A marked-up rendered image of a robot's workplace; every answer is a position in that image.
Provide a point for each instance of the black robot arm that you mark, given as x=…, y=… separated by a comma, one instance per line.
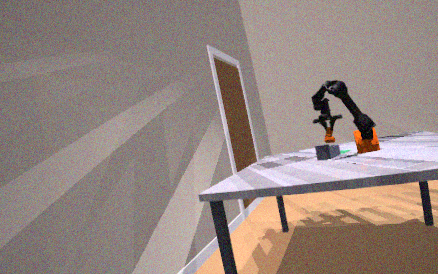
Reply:
x=362, y=121

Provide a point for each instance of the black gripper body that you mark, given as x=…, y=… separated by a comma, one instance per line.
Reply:
x=330, y=118

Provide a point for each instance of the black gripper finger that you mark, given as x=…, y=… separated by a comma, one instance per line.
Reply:
x=331, y=124
x=325, y=125

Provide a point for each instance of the orange l-shaped part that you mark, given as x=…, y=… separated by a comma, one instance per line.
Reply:
x=328, y=137

